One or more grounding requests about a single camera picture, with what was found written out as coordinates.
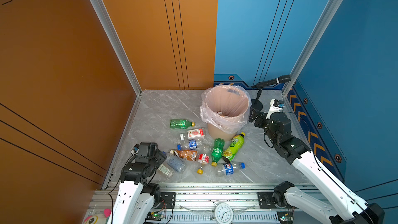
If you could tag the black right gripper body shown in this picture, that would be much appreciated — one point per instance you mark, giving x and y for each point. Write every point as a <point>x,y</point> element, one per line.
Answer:
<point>261,121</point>

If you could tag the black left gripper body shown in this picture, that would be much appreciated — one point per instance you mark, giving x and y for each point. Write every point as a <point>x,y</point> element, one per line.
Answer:
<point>155,163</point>

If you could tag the small clear label bottle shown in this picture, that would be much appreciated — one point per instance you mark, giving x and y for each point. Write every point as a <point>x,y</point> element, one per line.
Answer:
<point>165,171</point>

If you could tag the crushed clear water bottle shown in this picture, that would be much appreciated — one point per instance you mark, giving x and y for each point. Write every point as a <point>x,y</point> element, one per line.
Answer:
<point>176,163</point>

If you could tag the yellow green tea bottle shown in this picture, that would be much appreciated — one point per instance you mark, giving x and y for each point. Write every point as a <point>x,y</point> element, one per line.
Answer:
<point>236,144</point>

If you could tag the brown coffee bottle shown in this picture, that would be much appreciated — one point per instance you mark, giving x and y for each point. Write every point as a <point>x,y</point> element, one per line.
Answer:
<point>189,155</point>

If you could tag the clear red label bottle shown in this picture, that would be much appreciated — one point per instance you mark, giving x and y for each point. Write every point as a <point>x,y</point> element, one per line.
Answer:
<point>203,158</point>

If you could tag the green sprite bottle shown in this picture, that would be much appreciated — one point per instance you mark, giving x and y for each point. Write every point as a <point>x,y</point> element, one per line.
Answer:
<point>217,151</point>
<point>181,124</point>

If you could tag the pepsi blue cap bottle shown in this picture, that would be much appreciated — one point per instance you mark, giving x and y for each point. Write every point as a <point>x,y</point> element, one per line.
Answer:
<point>229,168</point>

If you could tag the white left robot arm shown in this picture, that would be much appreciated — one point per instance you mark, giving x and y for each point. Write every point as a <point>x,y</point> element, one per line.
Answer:
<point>136,195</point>

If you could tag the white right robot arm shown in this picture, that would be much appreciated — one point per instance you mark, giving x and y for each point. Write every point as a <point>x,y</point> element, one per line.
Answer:
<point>343,206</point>

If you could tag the clear plastic bin liner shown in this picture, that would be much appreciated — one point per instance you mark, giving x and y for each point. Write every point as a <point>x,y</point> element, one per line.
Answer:
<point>224,109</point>

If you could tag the black microphone stand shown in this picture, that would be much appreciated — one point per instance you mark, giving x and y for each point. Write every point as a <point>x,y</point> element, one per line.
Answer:
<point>256,104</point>

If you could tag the clear blue label bottle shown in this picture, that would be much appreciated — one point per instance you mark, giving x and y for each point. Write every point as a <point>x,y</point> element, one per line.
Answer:
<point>193,144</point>

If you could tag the black microphone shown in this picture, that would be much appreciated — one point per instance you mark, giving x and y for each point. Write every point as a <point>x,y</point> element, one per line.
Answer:
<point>279,80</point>

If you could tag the red white label bottle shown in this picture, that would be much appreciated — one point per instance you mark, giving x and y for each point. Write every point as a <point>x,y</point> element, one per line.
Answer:
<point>198,133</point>

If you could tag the green circuit board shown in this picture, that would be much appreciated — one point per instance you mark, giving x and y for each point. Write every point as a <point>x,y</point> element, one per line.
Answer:
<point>155,216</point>

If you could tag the pink plush toy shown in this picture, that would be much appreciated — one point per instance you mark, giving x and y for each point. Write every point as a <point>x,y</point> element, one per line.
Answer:
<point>99,218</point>

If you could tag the white analog clock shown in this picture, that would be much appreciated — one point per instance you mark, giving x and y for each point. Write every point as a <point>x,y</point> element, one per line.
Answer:
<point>223,214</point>

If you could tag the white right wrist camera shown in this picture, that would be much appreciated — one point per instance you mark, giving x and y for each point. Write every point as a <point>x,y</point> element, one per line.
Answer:
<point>276,106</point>

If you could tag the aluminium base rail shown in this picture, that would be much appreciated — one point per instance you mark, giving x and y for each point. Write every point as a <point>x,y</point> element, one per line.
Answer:
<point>195,203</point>

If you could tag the aluminium corner post right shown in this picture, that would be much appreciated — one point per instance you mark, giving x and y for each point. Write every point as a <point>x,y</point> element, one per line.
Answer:
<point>323,22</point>

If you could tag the aluminium corner post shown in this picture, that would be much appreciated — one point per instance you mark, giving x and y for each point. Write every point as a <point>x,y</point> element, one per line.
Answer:
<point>323,22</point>
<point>108,26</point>

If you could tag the aluminium corner post left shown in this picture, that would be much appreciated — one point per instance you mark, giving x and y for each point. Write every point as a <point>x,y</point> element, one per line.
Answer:
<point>108,26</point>

